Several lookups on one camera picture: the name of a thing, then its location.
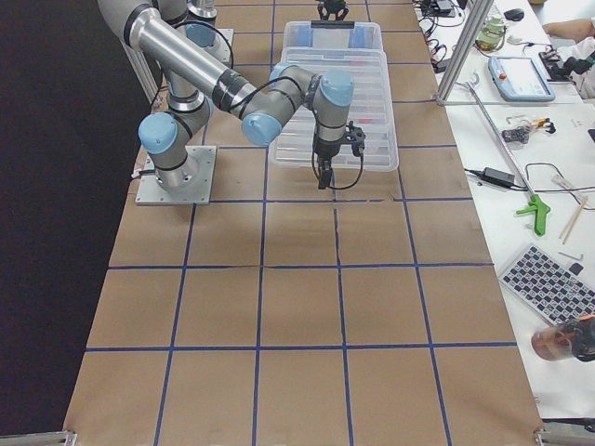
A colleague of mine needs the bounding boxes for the wooden chopsticks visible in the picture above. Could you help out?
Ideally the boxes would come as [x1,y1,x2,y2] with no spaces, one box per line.
[559,196,588,244]

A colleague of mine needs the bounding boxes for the clear plastic box lid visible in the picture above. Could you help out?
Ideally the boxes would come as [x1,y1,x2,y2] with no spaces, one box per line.
[269,47,398,172]

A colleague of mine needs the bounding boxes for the clear plastic storage box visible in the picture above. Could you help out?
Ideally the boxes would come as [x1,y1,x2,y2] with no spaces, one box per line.
[283,20,383,50]

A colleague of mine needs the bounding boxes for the metal grabber tool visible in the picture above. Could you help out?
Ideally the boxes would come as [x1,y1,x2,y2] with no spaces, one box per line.
[456,74,550,237]

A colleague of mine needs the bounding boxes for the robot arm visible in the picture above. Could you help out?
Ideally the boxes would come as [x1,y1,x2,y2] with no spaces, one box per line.
[98,1,365,190]
[183,1,328,33]

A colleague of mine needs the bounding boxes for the black computer mouse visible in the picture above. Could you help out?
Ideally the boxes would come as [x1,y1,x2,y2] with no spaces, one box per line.
[504,8,525,22]

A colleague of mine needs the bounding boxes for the teach pendant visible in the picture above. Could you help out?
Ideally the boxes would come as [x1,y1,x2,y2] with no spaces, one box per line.
[487,57,556,102]

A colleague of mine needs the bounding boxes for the person forearm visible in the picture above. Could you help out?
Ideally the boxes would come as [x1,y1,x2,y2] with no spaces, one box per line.
[542,19,594,43]

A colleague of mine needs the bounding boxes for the calibration checker board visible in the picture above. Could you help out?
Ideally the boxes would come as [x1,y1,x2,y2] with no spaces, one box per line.
[499,244,594,324]

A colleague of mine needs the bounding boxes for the black power adapter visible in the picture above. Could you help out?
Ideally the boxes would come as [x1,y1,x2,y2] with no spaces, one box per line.
[465,167,526,190]

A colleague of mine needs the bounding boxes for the glass jar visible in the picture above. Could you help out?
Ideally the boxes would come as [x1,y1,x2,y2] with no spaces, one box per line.
[475,16,507,52]

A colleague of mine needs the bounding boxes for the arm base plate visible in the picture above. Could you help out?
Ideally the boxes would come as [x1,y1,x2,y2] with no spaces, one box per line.
[136,145,217,205]
[186,24,234,68]

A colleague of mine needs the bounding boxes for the black box latch handle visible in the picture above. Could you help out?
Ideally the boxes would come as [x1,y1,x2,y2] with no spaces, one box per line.
[311,20,354,30]

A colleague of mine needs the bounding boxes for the corner bracket right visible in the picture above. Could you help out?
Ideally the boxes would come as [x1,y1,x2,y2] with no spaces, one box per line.
[535,418,594,446]

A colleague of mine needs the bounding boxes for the corner bracket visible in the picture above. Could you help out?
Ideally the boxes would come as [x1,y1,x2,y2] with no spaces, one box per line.
[0,431,78,446]
[535,418,594,446]

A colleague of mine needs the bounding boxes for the small metal parts clutter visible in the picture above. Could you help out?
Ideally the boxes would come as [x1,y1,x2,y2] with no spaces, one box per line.
[501,115,557,145]

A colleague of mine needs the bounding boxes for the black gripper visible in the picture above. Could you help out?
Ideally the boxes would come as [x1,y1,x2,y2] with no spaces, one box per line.
[311,121,366,189]
[317,0,349,20]

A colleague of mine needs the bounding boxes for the corner bracket left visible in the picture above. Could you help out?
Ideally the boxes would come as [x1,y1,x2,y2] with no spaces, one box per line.
[0,431,78,446]

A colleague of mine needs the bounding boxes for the hex key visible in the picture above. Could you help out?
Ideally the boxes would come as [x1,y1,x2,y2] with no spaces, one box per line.
[558,251,584,263]

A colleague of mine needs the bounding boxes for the aluminium frame post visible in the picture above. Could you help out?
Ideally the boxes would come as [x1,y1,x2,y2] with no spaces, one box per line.
[436,0,493,105]

